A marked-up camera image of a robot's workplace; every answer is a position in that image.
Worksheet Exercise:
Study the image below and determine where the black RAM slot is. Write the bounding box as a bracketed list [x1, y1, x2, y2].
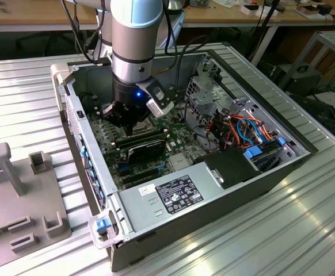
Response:
[116, 134, 169, 150]
[114, 129, 165, 144]

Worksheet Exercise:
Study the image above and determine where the white box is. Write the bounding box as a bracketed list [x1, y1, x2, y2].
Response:
[240, 3, 280, 17]

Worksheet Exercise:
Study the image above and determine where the orange wire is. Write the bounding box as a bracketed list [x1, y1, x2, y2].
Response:
[209, 114, 273, 150]

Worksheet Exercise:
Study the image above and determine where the wooden desk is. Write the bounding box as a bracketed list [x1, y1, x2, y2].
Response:
[0, 0, 335, 32]

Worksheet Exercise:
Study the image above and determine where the silver power supply unit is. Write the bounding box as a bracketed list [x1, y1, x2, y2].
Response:
[118, 162, 224, 233]

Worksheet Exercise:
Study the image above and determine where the hard disk in blue carrier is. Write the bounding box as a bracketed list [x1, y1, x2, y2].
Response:
[243, 137, 286, 173]

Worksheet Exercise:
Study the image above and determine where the black plastic air duct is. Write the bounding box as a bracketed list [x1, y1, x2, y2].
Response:
[192, 148, 264, 190]

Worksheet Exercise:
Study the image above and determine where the metal locking lever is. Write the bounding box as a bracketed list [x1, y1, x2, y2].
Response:
[131, 126, 160, 136]

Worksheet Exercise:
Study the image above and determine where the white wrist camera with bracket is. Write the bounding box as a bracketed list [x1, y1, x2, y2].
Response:
[135, 76, 174, 119]

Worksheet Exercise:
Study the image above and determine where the blue case latch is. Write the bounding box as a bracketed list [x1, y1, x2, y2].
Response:
[96, 218, 111, 234]

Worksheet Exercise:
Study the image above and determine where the CPU socket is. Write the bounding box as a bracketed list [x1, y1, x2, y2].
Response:
[131, 115, 160, 140]

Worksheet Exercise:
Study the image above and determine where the blue wire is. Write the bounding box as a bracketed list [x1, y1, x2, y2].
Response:
[235, 117, 265, 150]

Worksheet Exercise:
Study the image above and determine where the black mesh panel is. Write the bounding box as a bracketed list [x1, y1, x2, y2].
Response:
[288, 93, 335, 141]

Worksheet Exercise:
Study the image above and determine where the grey metal rack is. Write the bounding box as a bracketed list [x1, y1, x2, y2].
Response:
[279, 30, 335, 95]

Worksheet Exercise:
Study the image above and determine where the black graphics card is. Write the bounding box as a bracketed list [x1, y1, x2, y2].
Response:
[126, 140, 166, 164]

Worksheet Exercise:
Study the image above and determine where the green motherboard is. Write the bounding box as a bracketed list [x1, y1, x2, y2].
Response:
[85, 96, 223, 192]

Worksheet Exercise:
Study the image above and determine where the grey parts rack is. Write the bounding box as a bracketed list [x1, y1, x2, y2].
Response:
[0, 142, 72, 254]

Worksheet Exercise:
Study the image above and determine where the silver drive cage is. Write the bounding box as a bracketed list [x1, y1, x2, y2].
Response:
[184, 75, 234, 121]

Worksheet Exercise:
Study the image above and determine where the metal socket cover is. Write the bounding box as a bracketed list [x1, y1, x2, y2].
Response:
[132, 116, 159, 138]

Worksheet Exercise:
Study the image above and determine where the black PC case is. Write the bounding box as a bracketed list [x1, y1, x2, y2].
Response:
[50, 49, 319, 273]

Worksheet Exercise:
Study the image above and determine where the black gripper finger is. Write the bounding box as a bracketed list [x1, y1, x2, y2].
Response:
[101, 102, 132, 136]
[129, 111, 153, 136]

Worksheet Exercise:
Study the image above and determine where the black equipment box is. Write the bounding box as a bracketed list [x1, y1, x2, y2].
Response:
[288, 64, 322, 95]

